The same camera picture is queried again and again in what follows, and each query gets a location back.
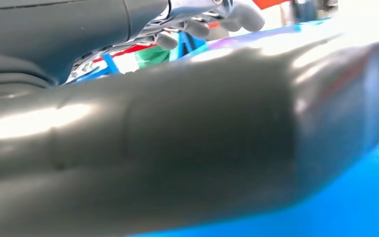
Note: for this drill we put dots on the blue metal shelf rack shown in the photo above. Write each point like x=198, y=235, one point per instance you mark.
x=356, y=202

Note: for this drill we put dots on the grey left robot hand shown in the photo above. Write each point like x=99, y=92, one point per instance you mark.
x=176, y=137

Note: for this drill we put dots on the person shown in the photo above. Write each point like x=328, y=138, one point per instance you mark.
x=152, y=56

